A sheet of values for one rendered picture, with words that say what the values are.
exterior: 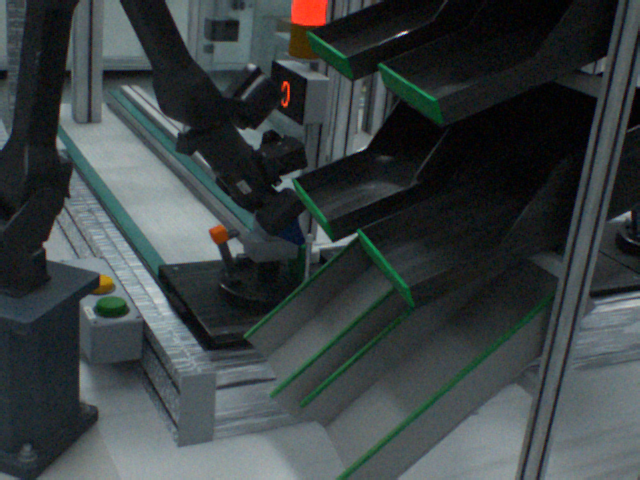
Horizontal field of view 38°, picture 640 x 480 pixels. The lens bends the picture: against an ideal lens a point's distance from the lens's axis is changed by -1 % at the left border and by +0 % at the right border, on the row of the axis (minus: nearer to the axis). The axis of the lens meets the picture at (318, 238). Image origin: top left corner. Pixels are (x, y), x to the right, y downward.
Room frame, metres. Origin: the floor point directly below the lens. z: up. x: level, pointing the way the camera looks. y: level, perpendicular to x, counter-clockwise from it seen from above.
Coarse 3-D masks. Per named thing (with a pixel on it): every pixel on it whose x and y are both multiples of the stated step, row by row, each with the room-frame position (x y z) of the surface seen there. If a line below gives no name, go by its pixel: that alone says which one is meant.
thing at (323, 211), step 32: (384, 128) 0.99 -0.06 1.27; (416, 128) 1.00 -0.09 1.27; (448, 128) 0.88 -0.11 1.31; (480, 128) 0.88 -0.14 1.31; (352, 160) 0.98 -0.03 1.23; (384, 160) 0.99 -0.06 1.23; (416, 160) 0.96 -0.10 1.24; (448, 160) 0.88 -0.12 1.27; (320, 192) 0.95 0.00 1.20; (352, 192) 0.93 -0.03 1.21; (384, 192) 0.91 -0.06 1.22; (416, 192) 0.87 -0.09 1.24; (320, 224) 0.87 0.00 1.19; (352, 224) 0.85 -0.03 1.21
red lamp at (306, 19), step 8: (296, 0) 1.38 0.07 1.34; (304, 0) 1.37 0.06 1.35; (312, 0) 1.37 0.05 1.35; (320, 0) 1.38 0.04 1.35; (296, 8) 1.38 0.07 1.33; (304, 8) 1.37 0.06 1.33; (312, 8) 1.37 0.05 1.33; (320, 8) 1.38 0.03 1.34; (296, 16) 1.38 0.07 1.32; (304, 16) 1.37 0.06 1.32; (312, 16) 1.37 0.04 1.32; (320, 16) 1.38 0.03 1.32; (304, 24) 1.37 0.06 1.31; (312, 24) 1.37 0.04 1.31; (320, 24) 1.38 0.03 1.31
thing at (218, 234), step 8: (216, 232) 1.13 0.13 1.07; (224, 232) 1.13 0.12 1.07; (232, 232) 1.14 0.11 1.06; (216, 240) 1.12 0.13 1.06; (224, 240) 1.13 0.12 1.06; (224, 248) 1.13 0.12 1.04; (224, 256) 1.13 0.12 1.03; (224, 264) 1.14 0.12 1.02; (232, 264) 1.14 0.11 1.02; (232, 272) 1.14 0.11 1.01
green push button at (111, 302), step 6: (102, 300) 1.09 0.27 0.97; (108, 300) 1.09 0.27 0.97; (114, 300) 1.09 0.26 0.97; (120, 300) 1.09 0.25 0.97; (96, 306) 1.07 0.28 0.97; (102, 306) 1.07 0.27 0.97; (108, 306) 1.07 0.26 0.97; (114, 306) 1.07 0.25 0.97; (120, 306) 1.07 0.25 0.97; (126, 306) 1.08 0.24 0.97; (102, 312) 1.07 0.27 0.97; (108, 312) 1.06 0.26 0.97; (114, 312) 1.07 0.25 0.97; (120, 312) 1.07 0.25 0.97
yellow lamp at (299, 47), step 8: (296, 24) 1.38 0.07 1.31; (296, 32) 1.38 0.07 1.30; (304, 32) 1.37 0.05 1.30; (296, 40) 1.38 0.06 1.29; (304, 40) 1.37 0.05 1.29; (296, 48) 1.37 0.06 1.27; (304, 48) 1.37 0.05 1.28; (296, 56) 1.37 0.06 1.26; (304, 56) 1.37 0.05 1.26; (312, 56) 1.38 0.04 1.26
